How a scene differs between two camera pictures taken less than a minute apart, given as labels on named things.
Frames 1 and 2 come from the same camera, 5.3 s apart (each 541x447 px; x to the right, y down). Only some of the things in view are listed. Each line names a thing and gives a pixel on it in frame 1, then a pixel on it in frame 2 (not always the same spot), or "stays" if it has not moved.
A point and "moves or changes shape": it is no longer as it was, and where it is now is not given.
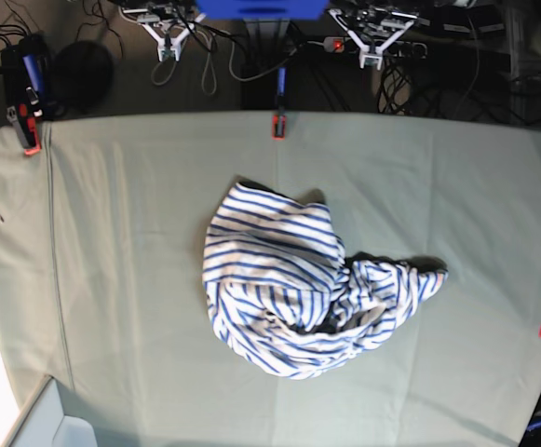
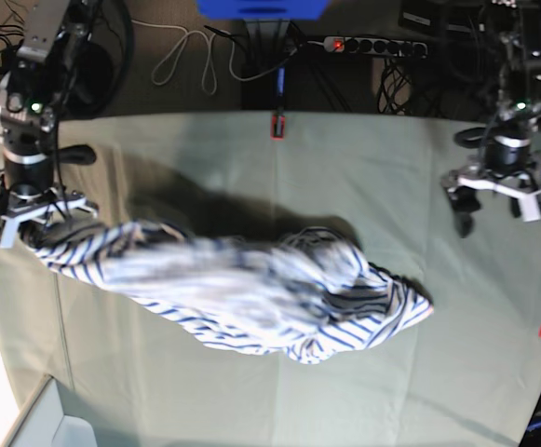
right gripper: (372, 28) -> (534, 176)
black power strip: (398, 50) stays
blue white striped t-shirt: (282, 291) moves or changes shape
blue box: (263, 9) stays
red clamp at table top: (279, 122) stays
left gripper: (168, 23) -> (24, 209)
